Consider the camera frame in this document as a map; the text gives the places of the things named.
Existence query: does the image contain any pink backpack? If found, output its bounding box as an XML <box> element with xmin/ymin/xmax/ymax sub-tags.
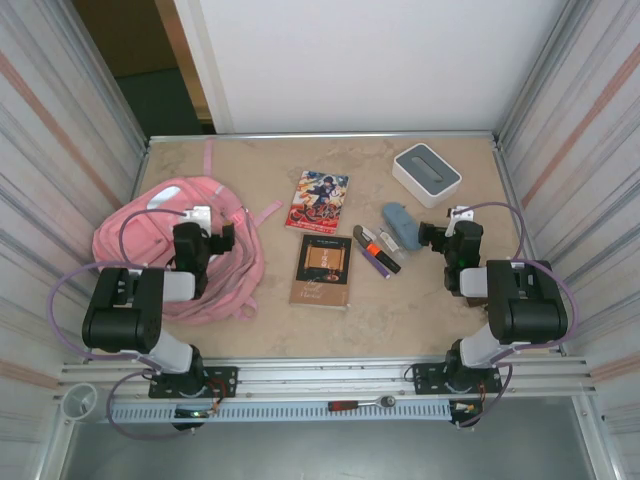
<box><xmin>92</xmin><ymin>139</ymin><xmax>284</xmax><ymax>327</ymax></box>

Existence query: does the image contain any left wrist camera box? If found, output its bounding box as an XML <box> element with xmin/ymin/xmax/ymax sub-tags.
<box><xmin>183</xmin><ymin>203</ymin><xmax>212</xmax><ymax>225</ymax></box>

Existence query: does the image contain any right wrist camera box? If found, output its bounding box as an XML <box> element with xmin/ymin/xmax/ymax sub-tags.
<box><xmin>446</xmin><ymin>204</ymin><xmax>476</xmax><ymax>237</ymax></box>

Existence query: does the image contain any white door frame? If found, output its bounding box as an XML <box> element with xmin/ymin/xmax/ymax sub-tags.
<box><xmin>172</xmin><ymin>0</ymin><xmax>236</xmax><ymax>135</ymax></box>

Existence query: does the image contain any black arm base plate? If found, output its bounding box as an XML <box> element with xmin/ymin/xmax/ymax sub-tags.
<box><xmin>410</xmin><ymin>362</ymin><xmax>503</xmax><ymax>396</ymax></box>
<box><xmin>148</xmin><ymin>365</ymin><xmax>239</xmax><ymax>400</ymax></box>

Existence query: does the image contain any small circuit board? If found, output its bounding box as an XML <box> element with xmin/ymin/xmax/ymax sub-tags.
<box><xmin>172</xmin><ymin>407</ymin><xmax>221</xmax><ymax>432</ymax></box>
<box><xmin>448</xmin><ymin>399</ymin><xmax>484</xmax><ymax>430</ymax></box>

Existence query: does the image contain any white slotted cable duct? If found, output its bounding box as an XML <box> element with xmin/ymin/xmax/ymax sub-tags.
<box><xmin>107</xmin><ymin>402</ymin><xmax>454</xmax><ymax>425</ymax></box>

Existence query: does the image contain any clear glue stick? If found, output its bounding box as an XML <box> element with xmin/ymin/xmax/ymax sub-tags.
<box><xmin>377</xmin><ymin>227</ymin><xmax>409</xmax><ymax>264</ymax></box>

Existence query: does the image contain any aluminium side rail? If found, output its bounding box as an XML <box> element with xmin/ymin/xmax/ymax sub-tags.
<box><xmin>492</xmin><ymin>137</ymin><xmax>569</xmax><ymax>357</ymax></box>
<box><xmin>92</xmin><ymin>139</ymin><xmax>152</xmax><ymax>359</ymax></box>

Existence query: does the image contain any blue grey case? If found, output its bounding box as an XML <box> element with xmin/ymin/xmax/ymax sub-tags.
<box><xmin>382</xmin><ymin>201</ymin><xmax>422</xmax><ymax>253</ymax></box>

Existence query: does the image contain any colourful manga book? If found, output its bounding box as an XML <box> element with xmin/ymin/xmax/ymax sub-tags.
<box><xmin>284</xmin><ymin>169</ymin><xmax>351</xmax><ymax>235</ymax></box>

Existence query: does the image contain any red handled ratchet wrench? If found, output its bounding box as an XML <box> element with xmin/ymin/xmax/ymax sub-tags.
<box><xmin>327</xmin><ymin>394</ymin><xmax>399</xmax><ymax>412</ymax></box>

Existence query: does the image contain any white plastic pipe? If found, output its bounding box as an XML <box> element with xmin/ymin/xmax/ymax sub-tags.
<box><xmin>64</xmin><ymin>383</ymin><xmax>101</xmax><ymax>419</ymax></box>

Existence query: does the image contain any brown black book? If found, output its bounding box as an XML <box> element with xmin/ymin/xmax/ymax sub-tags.
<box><xmin>288</xmin><ymin>233</ymin><xmax>354</xmax><ymax>311</ymax></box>

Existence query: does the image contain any orange black highlighter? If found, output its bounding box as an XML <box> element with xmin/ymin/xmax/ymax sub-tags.
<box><xmin>367</xmin><ymin>241</ymin><xmax>402</xmax><ymax>275</ymax></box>

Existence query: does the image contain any purple pen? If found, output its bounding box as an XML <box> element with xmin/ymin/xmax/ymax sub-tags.
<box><xmin>360</xmin><ymin>247</ymin><xmax>391</xmax><ymax>280</ymax></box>

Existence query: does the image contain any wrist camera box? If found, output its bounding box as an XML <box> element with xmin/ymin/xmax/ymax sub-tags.
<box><xmin>183</xmin><ymin>203</ymin><xmax>212</xmax><ymax>225</ymax></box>
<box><xmin>446</xmin><ymin>204</ymin><xmax>476</xmax><ymax>237</ymax></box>

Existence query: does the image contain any brown wooden door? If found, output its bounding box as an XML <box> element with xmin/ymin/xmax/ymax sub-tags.
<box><xmin>74</xmin><ymin>0</ymin><xmax>211</xmax><ymax>121</ymax></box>

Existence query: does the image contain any white grey tissue box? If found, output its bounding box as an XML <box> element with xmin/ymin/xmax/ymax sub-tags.
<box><xmin>391</xmin><ymin>143</ymin><xmax>462</xmax><ymax>209</ymax></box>

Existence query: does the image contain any thin aluminium table rail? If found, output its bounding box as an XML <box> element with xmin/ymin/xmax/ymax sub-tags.
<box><xmin>146</xmin><ymin>130</ymin><xmax>501</xmax><ymax>146</ymax></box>

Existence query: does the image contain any wide aluminium mounting rail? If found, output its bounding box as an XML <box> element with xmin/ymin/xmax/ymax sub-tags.
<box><xmin>59</xmin><ymin>355</ymin><xmax>599</xmax><ymax>399</ymax></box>

